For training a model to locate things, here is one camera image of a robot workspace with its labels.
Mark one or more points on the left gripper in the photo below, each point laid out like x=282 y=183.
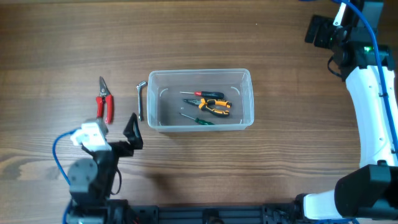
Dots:
x=131 y=132

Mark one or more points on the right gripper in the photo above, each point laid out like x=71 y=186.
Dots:
x=325 y=24

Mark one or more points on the red handled pruning shears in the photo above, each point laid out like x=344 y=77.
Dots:
x=105 y=100

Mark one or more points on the silver socket wrench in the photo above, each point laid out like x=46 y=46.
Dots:
x=139 y=87

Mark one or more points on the green handled screwdriver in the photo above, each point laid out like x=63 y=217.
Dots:
x=198 y=120

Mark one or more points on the orange black pliers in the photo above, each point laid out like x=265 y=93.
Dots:
x=210 y=106

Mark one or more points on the black red screwdriver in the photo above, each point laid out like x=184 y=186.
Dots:
x=206 y=94

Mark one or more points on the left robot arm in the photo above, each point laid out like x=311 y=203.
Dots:
x=91 y=179

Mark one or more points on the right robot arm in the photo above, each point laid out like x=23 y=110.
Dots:
x=367 y=68

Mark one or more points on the clear plastic container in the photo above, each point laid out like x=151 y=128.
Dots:
x=164 y=100

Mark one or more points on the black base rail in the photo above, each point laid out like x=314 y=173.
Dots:
x=199 y=215

